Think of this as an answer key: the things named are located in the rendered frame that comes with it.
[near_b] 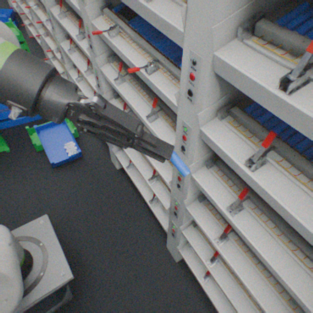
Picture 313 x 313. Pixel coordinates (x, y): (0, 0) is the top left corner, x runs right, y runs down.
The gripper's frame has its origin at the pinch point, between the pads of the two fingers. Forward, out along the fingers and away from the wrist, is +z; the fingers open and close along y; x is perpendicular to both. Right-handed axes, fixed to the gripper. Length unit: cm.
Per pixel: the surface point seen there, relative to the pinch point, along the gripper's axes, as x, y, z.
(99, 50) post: 55, -56, -21
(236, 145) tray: 10.6, -1.8, 19.0
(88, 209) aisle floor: -1, -118, 9
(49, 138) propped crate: 37, -146, -31
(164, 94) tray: 24.2, -17.2, 2.7
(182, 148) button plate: 13.3, -20.6, 14.3
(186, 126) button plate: 16.0, -13.7, 10.6
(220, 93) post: 20.1, -0.9, 11.0
